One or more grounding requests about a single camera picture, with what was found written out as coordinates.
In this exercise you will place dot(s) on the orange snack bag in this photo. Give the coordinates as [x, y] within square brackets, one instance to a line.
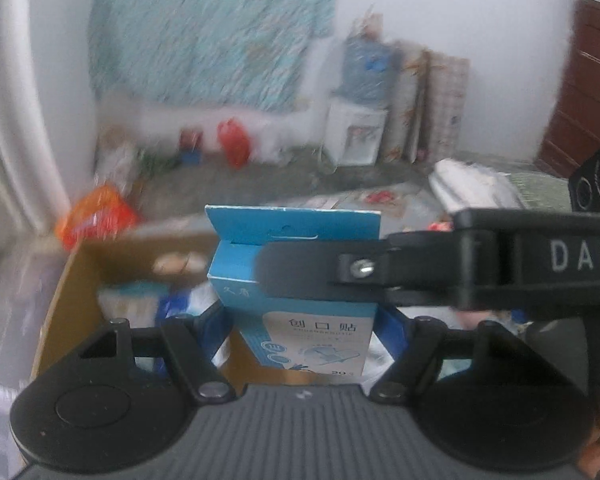
[97, 215]

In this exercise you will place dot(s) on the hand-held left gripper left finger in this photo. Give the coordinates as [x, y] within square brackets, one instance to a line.
[215, 322]

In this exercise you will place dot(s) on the plaid rolled mat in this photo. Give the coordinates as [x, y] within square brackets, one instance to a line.
[447, 105]

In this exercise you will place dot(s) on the white curtain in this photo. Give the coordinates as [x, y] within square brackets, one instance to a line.
[10, 110]

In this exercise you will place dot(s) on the beige packet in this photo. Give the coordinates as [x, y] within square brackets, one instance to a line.
[177, 262]

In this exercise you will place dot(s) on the red plastic bag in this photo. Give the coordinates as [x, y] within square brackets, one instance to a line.
[235, 142]

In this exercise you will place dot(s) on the white water dispenser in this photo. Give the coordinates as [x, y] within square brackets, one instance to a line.
[355, 130]

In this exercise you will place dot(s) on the blue white wipes pack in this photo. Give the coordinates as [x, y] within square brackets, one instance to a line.
[127, 300]

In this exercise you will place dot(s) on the blue bandage box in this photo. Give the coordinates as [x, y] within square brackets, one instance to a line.
[290, 330]

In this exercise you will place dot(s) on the small blue box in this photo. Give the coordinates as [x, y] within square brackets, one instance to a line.
[190, 157]

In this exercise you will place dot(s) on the teal patterned packet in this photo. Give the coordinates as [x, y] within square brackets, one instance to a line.
[175, 305]

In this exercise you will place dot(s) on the blue floral cloth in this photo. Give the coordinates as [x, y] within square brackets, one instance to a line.
[205, 35]

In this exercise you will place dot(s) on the brown cardboard box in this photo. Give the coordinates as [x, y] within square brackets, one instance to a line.
[62, 315]

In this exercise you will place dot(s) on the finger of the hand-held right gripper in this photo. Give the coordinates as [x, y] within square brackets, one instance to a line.
[305, 275]

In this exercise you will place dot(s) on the green patterned pillow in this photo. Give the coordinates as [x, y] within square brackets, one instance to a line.
[540, 190]

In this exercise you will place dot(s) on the brown wooden door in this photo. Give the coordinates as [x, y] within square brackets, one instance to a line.
[580, 100]

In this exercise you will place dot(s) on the red can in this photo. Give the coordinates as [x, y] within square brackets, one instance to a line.
[191, 140]

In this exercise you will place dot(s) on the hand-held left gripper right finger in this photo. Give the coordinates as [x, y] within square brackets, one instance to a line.
[387, 322]

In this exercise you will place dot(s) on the floral rolled mat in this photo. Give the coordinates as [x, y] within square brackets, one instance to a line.
[405, 105]

